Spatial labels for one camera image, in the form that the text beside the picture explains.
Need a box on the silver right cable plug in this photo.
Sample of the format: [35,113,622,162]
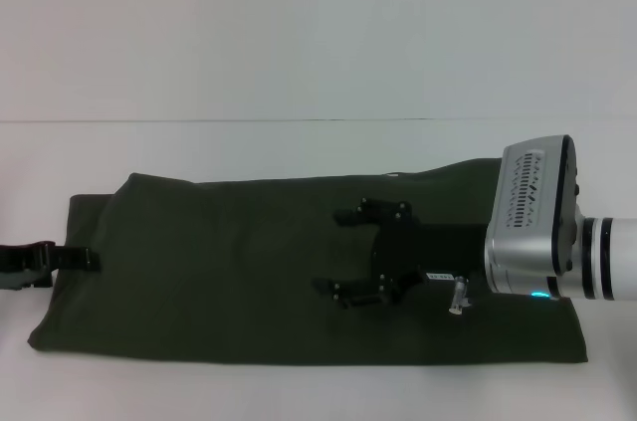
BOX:
[447,275,471,316]

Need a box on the dark green t-shirt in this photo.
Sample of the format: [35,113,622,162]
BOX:
[27,156,592,367]

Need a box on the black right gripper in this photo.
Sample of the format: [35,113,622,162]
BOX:
[312,196,492,312]

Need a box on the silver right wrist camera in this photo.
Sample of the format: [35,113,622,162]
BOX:
[483,134,589,276]

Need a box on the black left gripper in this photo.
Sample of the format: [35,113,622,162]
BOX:
[0,240,104,291]

